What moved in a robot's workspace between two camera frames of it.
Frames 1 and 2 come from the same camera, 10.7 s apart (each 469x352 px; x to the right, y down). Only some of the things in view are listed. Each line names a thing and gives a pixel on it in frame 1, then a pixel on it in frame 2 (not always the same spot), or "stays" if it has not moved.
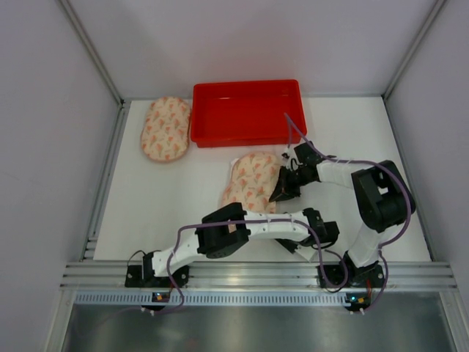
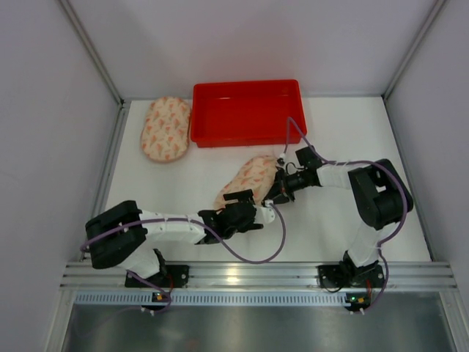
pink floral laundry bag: x=165 y=136 stays
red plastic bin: x=246 y=113 stays
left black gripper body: x=293 y=246 -> x=248 y=211
